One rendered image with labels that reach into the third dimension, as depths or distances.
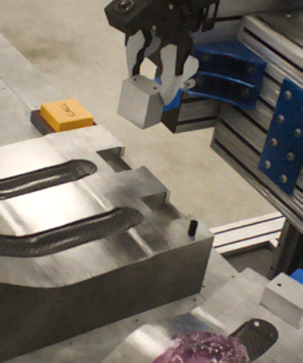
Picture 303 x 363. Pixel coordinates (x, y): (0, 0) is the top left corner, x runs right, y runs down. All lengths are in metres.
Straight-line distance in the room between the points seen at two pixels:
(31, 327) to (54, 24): 2.73
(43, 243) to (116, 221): 0.09
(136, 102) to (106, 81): 2.06
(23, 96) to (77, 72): 1.84
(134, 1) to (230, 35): 0.44
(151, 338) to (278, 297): 0.18
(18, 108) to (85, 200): 0.37
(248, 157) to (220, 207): 1.14
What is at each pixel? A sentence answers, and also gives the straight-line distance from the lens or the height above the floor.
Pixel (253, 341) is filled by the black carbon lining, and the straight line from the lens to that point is 0.92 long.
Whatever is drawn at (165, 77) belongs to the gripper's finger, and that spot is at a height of 0.98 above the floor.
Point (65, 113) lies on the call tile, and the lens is 1.26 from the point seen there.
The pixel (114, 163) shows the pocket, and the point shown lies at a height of 0.86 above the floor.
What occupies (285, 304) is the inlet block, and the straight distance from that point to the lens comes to 0.94.
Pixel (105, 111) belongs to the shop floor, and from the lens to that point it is 2.96.
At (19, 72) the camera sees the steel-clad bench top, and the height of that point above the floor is 0.80.
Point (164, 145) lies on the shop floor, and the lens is 2.83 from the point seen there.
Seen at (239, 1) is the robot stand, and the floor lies 0.97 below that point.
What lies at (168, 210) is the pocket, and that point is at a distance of 1.03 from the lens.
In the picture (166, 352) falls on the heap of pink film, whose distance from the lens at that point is 0.78.
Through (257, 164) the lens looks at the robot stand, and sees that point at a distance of 1.44.
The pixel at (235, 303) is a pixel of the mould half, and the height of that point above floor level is 0.86.
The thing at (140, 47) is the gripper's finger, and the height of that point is 1.00.
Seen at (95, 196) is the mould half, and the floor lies 0.89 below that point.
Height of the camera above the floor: 1.47
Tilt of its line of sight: 33 degrees down
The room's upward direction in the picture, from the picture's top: 11 degrees clockwise
